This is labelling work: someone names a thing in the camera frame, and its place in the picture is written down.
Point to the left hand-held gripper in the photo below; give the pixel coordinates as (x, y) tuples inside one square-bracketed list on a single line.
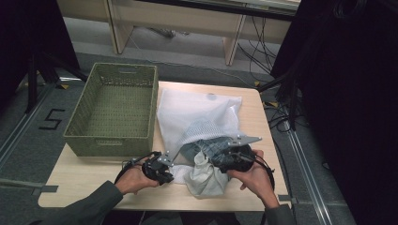
[(156, 170)]

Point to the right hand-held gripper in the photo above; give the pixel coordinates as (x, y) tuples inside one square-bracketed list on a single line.
[(236, 157)]

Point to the dark grey-blue garment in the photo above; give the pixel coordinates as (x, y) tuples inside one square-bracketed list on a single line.
[(203, 146)]

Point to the light grey cloth garment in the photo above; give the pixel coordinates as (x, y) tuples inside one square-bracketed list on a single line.
[(203, 179)]

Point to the white mesh laundry bag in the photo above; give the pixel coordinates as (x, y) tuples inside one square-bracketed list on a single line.
[(194, 109)]

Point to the person's left hand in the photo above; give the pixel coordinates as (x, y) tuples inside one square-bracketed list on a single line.
[(133, 179)]

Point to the person's right hand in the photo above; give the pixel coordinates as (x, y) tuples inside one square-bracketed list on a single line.
[(258, 178)]

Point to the green woven basket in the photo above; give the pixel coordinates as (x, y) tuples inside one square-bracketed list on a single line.
[(119, 109)]

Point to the black metal stand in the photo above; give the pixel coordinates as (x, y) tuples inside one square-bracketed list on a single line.
[(292, 103), (32, 84)]

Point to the black curtain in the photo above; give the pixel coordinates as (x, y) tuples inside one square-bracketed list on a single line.
[(28, 37), (350, 93)]

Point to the grey power strip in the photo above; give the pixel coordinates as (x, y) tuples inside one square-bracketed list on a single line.
[(167, 32)]

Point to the light wooden desk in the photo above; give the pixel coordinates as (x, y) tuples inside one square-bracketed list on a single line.
[(175, 18)]

